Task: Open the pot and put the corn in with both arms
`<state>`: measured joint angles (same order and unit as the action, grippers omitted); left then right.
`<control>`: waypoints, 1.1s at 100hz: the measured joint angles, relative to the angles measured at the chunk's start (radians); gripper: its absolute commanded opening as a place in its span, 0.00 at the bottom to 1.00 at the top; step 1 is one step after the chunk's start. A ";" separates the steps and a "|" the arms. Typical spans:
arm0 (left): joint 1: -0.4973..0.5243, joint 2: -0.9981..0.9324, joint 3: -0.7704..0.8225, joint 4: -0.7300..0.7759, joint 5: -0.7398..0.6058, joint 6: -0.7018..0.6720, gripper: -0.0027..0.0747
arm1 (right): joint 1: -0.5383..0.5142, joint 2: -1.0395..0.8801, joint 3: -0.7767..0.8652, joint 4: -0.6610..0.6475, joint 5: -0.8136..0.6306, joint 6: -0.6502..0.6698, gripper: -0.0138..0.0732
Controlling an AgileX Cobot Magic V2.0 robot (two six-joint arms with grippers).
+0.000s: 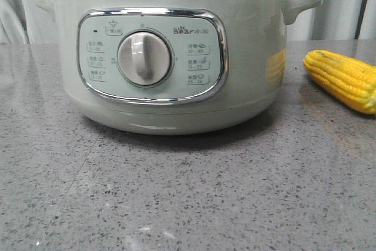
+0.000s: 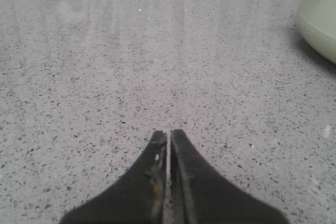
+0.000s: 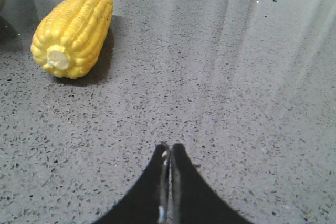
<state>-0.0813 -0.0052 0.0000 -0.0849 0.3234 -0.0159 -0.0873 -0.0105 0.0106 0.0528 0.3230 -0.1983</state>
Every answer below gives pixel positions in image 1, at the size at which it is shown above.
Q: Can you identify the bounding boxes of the yellow corn cob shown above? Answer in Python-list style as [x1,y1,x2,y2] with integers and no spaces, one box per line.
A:
[303,50,375,115]

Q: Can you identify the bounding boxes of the pale green electric cooking pot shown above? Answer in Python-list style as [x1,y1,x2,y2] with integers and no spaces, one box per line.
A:
[35,0,323,135]

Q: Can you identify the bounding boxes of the grey white curtain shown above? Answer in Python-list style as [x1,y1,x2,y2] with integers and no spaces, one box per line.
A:
[1,0,375,44]

